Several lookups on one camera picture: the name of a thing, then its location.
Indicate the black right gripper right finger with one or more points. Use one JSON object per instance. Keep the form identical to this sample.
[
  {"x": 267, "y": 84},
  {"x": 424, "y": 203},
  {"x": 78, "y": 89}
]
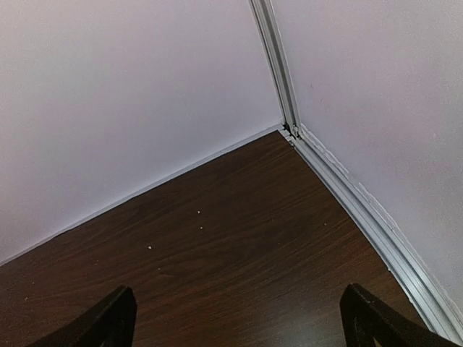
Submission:
[{"x": 368, "y": 321}]

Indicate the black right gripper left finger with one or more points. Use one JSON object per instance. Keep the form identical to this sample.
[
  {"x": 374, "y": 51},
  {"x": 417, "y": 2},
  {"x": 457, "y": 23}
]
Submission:
[{"x": 110, "y": 322}]

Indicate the aluminium right table rail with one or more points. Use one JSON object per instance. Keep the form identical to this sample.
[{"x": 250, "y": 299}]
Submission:
[{"x": 423, "y": 290}]

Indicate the aluminium right corner post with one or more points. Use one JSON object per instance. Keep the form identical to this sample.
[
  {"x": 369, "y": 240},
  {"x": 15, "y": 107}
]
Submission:
[{"x": 266, "y": 21}]

